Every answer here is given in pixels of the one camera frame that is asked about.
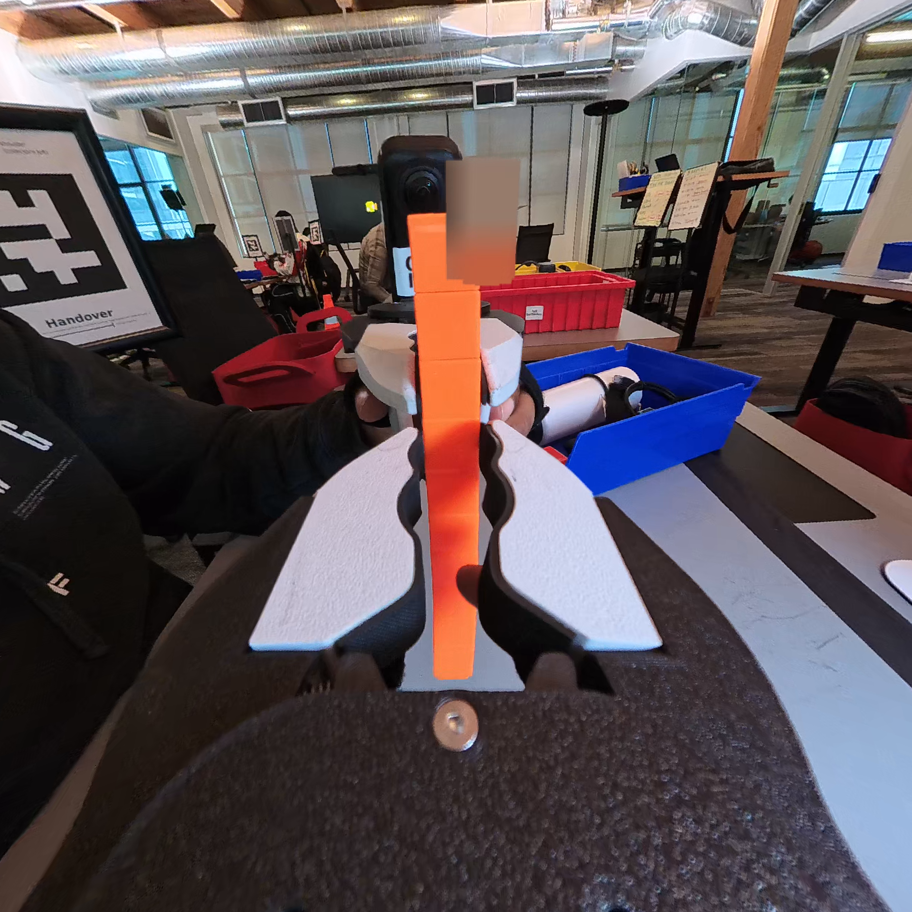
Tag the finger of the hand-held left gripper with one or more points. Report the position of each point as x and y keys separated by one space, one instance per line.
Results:
x=502 y=363
x=385 y=356

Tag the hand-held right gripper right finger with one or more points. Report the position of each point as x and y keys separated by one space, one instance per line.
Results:
x=570 y=570

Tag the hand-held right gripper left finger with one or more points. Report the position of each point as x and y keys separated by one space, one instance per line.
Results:
x=342 y=570

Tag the orange tool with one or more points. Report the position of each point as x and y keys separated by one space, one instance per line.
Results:
x=449 y=499

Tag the blue plastic bin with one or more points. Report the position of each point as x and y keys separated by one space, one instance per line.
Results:
x=655 y=442

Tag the orange traffic cone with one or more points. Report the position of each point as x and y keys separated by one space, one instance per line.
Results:
x=329 y=313

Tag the white paper roll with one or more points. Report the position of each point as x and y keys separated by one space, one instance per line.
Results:
x=577 y=402

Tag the red storage tote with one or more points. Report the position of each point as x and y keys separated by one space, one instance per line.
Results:
x=584 y=299

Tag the small red part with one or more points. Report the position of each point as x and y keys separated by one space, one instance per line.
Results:
x=557 y=454

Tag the black backpack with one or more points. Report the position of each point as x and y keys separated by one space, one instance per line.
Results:
x=313 y=278

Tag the grey side table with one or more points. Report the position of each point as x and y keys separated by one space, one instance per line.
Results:
x=605 y=338

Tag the yellow bin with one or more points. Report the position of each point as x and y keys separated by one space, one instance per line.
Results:
x=577 y=268

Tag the black mesh chair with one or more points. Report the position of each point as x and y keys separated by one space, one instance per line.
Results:
x=534 y=246

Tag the black floor lamp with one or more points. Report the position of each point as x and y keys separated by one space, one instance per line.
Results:
x=597 y=178

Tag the standing desk with paper sheets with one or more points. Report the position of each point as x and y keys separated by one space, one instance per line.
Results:
x=687 y=199

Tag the fiducial marker sign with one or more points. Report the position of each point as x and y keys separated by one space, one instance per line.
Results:
x=107 y=299

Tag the person's dark clothing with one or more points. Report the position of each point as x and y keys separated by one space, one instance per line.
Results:
x=57 y=605

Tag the red tote bag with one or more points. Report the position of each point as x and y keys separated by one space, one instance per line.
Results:
x=855 y=449

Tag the white folding stand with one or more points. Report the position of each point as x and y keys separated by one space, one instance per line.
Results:
x=901 y=578

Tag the black cap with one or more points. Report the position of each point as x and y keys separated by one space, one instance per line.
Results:
x=862 y=406

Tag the wooden office desk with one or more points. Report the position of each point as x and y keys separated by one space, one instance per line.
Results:
x=841 y=281

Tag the blue bin with white label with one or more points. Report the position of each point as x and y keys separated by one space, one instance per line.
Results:
x=896 y=258

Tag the black wall screen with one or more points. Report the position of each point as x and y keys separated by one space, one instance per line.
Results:
x=342 y=206

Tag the silver air duct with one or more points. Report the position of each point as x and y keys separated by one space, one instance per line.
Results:
x=285 y=50

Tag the wooden support post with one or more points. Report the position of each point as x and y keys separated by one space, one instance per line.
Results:
x=748 y=142

